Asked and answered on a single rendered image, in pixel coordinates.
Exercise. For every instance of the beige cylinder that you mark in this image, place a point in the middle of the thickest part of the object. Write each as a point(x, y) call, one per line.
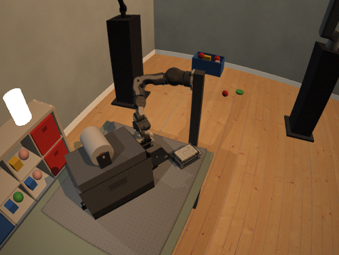
point(95, 143)

